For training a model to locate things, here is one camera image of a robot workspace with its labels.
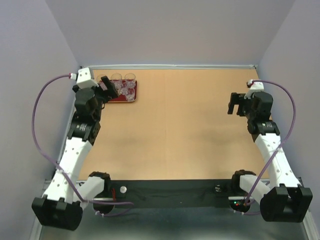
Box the red lacquer tray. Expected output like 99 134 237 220
109 80 138 103

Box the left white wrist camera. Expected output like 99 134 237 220
69 67 98 89

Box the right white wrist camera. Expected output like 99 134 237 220
244 79 264 99

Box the cluster back clear glass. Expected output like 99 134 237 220
125 88 136 102

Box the cluster clear glass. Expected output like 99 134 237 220
125 88 136 102
118 86 129 96

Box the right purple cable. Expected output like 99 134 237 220
243 79 297 216

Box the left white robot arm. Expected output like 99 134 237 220
31 76 118 231

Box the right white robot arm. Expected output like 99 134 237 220
227 91 313 223

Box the aluminium frame rail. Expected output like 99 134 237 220
84 64 257 70

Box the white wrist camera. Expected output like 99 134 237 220
69 67 98 89
244 79 264 99

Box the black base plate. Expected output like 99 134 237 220
109 179 247 209

